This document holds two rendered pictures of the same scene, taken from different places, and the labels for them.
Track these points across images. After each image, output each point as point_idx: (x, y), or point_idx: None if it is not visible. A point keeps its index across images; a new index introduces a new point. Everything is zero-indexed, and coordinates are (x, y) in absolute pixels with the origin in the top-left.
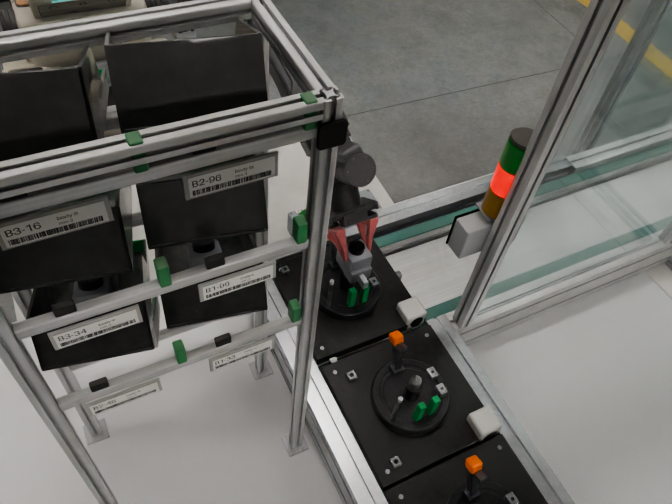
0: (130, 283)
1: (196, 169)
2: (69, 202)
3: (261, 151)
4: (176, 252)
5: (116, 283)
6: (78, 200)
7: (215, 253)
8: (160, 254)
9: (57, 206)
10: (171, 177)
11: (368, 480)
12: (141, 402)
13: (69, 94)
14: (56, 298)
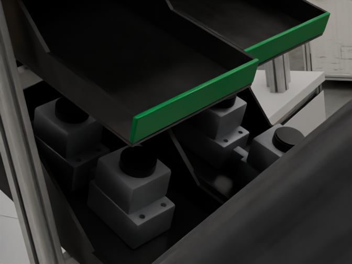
0: (196, 168)
1: (141, 80)
2: (243, 19)
3: None
4: (191, 224)
5: (188, 132)
6: (238, 23)
7: (44, 105)
8: (184, 178)
9: (244, 11)
10: (156, 55)
11: None
12: None
13: None
14: (244, 122)
